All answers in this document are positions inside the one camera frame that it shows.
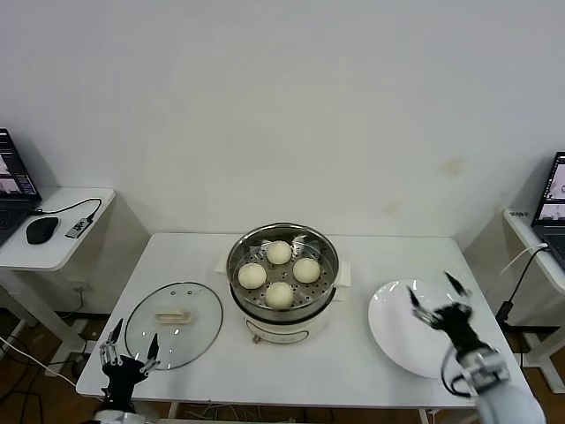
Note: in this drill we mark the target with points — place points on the stainless steel steamer basket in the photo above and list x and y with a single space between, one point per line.
282 315

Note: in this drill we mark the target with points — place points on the black power adapter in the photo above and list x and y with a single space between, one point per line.
505 311

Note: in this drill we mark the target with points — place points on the black computer mouse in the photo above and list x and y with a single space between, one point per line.
40 229

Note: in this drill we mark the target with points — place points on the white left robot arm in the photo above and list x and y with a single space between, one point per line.
115 416

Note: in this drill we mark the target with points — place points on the white round plate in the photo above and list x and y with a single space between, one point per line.
397 327

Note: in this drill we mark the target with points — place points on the round glass lid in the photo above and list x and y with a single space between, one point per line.
198 309

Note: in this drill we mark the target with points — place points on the white label sticker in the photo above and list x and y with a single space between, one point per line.
518 214

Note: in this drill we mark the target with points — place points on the white side table labelled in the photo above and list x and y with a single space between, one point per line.
521 227

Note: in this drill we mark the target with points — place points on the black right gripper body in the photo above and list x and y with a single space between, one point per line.
457 324

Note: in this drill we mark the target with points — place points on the white side table rounded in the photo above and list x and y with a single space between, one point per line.
53 256

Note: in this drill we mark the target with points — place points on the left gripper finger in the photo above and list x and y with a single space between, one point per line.
115 333
153 346

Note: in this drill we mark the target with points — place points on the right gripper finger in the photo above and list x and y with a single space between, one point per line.
459 289
417 307

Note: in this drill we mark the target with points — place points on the white electric cooker pot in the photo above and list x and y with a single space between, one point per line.
287 331

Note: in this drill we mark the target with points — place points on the grey usb hub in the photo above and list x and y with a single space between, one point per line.
78 227

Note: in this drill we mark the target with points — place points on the black laptop with mouse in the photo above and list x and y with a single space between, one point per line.
9 185

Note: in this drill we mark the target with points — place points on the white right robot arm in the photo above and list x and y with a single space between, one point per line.
507 406

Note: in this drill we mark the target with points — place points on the white steamed baozi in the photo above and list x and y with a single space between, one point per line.
279 295
251 276
306 269
278 252

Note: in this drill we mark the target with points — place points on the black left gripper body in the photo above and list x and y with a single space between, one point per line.
121 375

